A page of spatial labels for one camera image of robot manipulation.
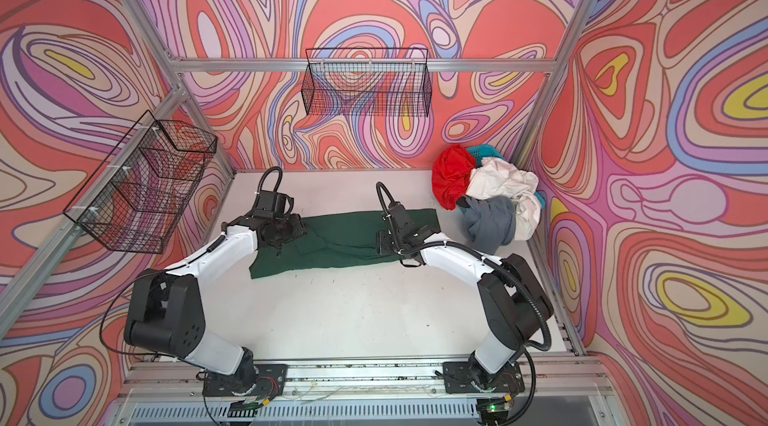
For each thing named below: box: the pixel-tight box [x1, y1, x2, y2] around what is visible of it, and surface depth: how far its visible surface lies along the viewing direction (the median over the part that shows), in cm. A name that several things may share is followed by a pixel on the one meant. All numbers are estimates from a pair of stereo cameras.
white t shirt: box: [466, 157, 541, 240], surface depth 100 cm
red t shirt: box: [432, 144, 476, 211], surface depth 103 cm
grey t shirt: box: [456, 195, 517, 255], surface depth 92 cm
